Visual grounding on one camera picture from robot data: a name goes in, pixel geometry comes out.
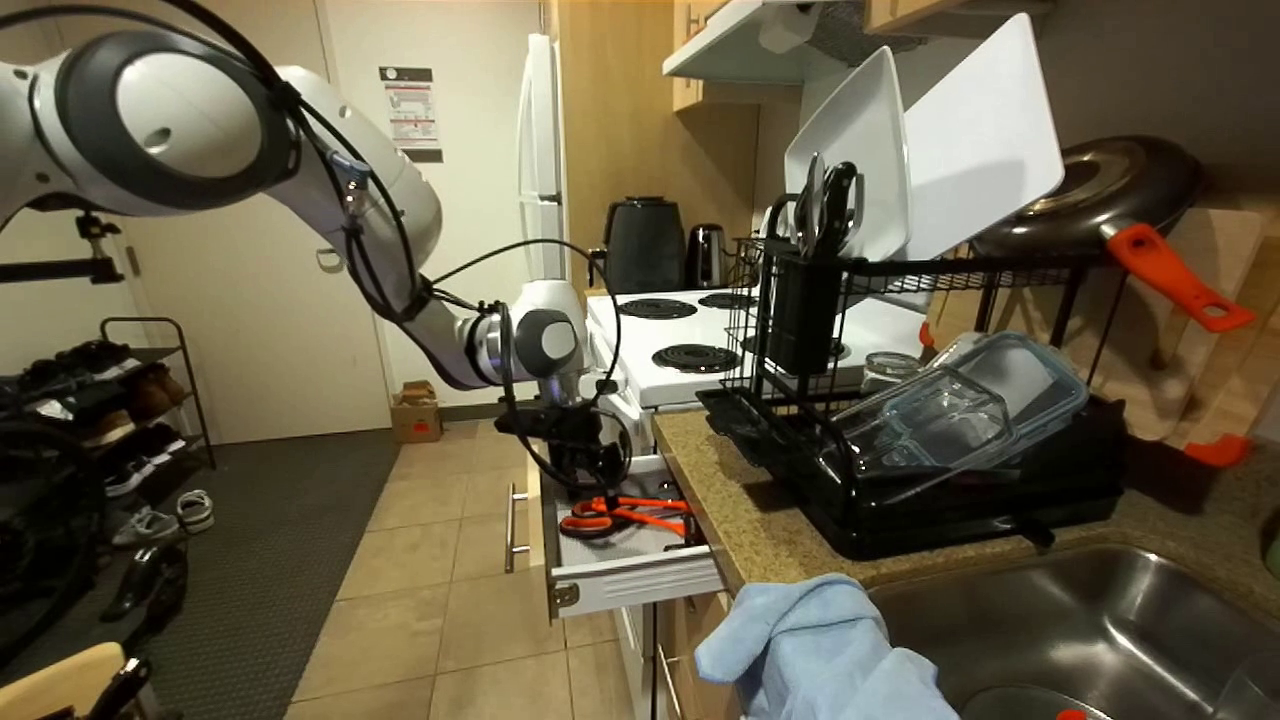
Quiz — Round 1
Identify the black utensil caddy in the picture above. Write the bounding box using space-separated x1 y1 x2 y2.
767 157 865 375

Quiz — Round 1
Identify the lower wooden drawer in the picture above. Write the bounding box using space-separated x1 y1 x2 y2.
617 594 735 720

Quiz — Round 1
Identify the range hood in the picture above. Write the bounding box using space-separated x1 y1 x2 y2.
661 0 874 85

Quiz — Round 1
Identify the stainless steel sink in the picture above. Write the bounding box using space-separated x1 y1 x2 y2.
873 549 1280 720

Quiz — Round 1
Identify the paper notice on door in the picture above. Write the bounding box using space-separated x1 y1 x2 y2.
378 64 442 166

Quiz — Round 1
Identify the clear glass container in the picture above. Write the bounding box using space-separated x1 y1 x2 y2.
833 335 1089 503

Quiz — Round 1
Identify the white electric stove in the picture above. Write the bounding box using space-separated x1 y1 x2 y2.
588 289 756 424

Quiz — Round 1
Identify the large white square plate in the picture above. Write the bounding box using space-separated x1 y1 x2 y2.
903 14 1064 259

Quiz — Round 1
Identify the orange utensil in drawer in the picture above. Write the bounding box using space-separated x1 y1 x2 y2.
560 492 693 541

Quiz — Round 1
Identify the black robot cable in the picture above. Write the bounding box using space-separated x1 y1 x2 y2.
154 0 627 466

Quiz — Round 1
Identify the black camera tripod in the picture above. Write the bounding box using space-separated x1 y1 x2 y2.
0 205 142 291

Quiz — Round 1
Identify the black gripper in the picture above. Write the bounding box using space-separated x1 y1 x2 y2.
494 402 633 487

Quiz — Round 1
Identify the black shoe rack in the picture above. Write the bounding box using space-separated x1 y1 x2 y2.
0 318 210 574

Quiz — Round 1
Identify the black electric kettle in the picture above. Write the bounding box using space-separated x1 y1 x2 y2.
689 226 724 289

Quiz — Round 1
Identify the small cardboard box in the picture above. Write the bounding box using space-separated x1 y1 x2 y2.
391 382 442 445

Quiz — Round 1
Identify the wooden drawer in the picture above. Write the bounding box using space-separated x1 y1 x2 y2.
505 455 724 622
617 594 735 720

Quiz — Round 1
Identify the black dish drying rack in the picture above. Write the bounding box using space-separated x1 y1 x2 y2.
700 195 1124 560

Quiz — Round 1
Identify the black pan orange handle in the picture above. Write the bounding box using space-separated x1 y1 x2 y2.
973 137 1252 331

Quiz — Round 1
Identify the wooden top drawer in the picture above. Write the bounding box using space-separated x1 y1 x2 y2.
505 455 724 622

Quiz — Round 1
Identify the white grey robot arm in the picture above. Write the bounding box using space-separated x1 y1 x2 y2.
0 31 627 492

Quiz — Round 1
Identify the white refrigerator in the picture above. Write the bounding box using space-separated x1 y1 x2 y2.
517 31 568 280

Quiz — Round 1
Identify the light blue cloth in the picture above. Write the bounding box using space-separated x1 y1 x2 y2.
693 574 959 720

